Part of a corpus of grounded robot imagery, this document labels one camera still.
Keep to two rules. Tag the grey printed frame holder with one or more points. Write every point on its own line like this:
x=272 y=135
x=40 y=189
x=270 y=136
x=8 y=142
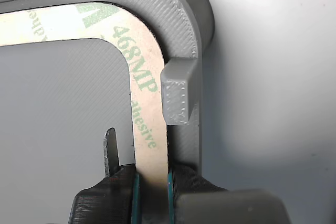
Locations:
x=170 y=11

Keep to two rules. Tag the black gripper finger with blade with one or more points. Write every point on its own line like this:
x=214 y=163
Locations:
x=110 y=203

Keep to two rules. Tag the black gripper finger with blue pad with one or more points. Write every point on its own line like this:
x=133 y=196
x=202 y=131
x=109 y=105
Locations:
x=210 y=205

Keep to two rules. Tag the tan adhesive rectangular frame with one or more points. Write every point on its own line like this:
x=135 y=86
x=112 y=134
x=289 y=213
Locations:
x=149 y=113

